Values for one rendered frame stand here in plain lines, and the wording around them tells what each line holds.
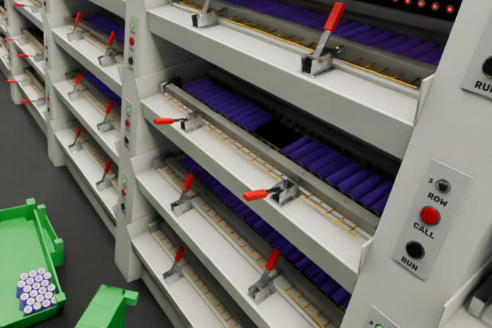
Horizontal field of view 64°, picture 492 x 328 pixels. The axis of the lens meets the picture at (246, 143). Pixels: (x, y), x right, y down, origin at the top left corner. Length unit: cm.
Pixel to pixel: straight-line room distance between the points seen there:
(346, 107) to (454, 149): 13
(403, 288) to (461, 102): 21
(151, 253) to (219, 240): 30
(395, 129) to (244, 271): 41
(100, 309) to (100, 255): 43
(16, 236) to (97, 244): 23
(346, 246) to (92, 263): 88
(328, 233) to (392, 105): 20
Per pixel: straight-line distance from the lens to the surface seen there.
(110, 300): 89
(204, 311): 93
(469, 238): 43
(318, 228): 56
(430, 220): 43
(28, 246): 122
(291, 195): 59
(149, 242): 108
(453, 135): 41
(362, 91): 48
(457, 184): 42
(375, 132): 46
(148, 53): 89
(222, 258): 77
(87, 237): 136
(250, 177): 64
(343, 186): 59
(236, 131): 70
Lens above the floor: 85
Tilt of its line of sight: 24 degrees down
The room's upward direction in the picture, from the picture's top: 11 degrees clockwise
